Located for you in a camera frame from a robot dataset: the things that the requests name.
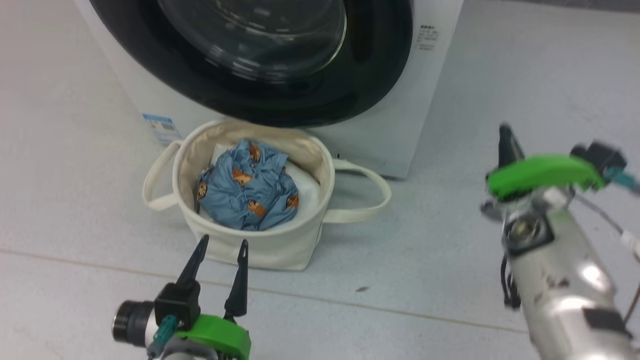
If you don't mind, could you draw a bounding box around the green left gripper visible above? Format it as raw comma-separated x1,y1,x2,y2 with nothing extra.
174,234,252,360

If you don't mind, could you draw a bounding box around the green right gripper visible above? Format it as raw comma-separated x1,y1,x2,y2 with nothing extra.
486,123,607,202

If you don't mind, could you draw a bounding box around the blue garment with orange prints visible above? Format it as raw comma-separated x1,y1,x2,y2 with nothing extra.
196,139,300,232

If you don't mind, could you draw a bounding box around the black-rimmed glass washer door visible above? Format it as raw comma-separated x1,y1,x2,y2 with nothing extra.
89,0,415,128

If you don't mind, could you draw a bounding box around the cream canvas laundry basket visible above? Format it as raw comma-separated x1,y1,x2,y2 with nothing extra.
141,119,392,272

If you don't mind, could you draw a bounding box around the white front-load washing machine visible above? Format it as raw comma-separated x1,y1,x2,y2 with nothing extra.
75,0,466,180

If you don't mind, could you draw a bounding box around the white padded basket liner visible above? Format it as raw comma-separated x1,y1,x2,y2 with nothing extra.
197,142,321,233

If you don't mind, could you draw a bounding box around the blue energy label sticker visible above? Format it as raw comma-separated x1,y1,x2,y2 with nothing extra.
142,113,182,146

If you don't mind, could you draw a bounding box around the teal left camera connector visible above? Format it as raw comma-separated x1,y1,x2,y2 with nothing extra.
151,315,178,348

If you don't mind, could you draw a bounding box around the teal camera connector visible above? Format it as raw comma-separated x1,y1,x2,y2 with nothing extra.
605,167,640,195
151,315,178,348

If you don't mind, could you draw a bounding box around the teal right camera connector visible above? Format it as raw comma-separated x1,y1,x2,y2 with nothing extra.
605,167,640,195

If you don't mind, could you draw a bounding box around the thin right arm cable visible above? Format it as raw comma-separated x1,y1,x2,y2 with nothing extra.
574,194,640,261

